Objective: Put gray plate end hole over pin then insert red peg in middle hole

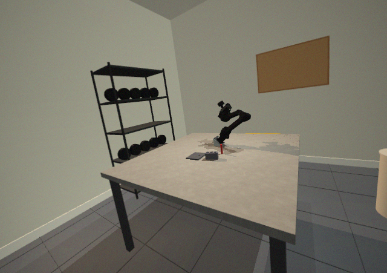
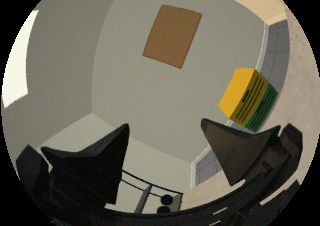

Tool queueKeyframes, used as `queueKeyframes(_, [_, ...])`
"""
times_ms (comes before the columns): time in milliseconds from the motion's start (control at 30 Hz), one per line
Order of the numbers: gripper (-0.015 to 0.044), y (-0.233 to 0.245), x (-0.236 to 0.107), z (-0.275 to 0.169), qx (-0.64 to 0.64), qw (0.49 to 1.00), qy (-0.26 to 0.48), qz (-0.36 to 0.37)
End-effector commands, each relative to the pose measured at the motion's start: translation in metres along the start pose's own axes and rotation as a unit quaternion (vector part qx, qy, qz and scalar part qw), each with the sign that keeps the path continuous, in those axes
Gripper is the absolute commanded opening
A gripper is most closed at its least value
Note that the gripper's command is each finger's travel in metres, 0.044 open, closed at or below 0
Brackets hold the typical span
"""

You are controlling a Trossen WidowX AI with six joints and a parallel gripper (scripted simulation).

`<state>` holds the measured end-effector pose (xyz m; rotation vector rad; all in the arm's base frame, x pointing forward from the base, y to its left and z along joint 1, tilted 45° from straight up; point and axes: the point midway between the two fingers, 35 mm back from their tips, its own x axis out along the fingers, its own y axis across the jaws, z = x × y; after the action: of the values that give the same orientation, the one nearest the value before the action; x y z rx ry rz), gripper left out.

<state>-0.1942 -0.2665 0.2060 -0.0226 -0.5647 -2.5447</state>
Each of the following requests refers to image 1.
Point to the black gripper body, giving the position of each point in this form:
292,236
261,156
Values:
220,104

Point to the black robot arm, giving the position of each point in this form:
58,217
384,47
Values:
225,117

